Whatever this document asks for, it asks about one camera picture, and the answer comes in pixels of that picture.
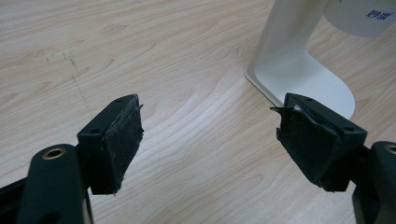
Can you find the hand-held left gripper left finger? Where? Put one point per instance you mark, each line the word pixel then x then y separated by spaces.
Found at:
pixel 112 146

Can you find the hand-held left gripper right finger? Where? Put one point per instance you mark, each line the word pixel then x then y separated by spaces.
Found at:
pixel 317 140

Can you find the white cylindrical container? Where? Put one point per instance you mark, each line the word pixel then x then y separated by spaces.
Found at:
pixel 361 17

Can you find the white stand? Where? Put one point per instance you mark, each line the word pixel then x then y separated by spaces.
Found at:
pixel 299 71

